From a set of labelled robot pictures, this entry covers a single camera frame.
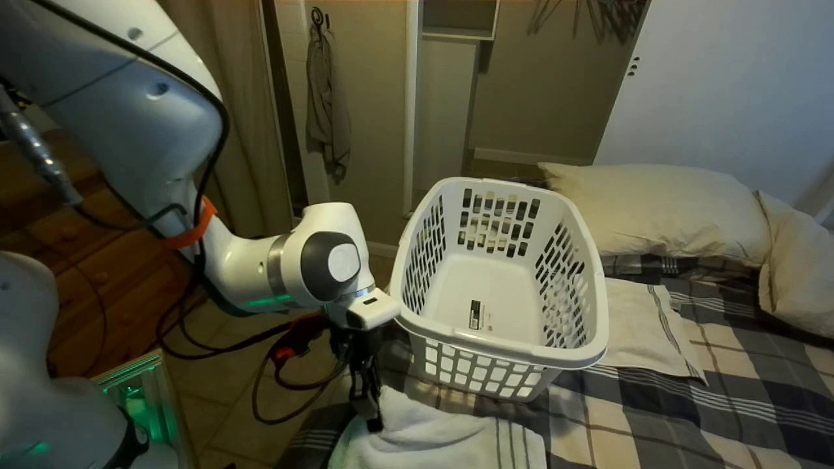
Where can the grey hanging garment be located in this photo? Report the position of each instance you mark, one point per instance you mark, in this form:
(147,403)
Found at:
(329,113)

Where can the small cream pillow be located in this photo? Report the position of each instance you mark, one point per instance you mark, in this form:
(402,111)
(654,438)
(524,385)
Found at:
(798,261)

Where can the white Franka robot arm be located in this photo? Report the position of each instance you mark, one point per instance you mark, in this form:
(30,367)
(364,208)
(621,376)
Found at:
(131,113)

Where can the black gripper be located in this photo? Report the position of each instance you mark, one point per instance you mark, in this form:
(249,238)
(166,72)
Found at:
(360,354)

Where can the large cream pillow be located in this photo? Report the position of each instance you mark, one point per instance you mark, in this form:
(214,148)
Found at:
(661,212)

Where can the folded cream striped towel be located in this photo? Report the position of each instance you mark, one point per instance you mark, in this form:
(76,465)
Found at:
(640,329)

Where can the wooden dresser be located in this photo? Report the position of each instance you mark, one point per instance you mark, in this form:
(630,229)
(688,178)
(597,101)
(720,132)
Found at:
(131,261)

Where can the white plastic laundry basket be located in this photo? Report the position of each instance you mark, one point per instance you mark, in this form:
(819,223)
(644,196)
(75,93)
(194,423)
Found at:
(503,303)

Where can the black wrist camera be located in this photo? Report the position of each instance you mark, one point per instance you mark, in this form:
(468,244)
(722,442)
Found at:
(314,336)

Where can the beige curtain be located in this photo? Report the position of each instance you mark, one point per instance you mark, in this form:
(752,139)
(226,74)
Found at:
(250,105)

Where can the white terry towel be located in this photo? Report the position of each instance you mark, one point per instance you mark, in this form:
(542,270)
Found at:
(433,438)

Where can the green lit control box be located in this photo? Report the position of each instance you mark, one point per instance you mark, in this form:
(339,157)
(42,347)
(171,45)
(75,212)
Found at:
(144,407)

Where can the plaid bed blanket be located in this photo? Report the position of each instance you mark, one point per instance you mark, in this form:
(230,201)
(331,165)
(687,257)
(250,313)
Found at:
(738,407)

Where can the dark dried twig decoration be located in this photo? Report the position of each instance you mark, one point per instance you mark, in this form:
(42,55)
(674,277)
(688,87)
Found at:
(609,16)

